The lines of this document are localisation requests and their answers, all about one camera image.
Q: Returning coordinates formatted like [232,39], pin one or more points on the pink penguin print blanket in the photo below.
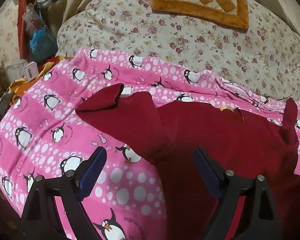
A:
[65,105]

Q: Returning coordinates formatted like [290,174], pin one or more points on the dark red garment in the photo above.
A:
[202,130]

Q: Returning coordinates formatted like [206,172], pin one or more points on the red hanging cloth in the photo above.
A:
[23,17]

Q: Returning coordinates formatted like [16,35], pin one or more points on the blue plastic bag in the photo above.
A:
[42,42]

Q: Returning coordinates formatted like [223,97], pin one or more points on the white labelled box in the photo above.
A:
[31,70]

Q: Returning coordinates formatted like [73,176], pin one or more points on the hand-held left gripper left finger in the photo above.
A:
[92,175]

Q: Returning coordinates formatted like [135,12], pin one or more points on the clear plastic bag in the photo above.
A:
[32,17]

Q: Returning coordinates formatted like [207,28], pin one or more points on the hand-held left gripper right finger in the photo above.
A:
[207,172]

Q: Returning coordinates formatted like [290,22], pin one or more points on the floral pillow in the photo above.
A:
[2,30]

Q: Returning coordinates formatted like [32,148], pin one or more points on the floral quilt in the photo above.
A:
[190,42]

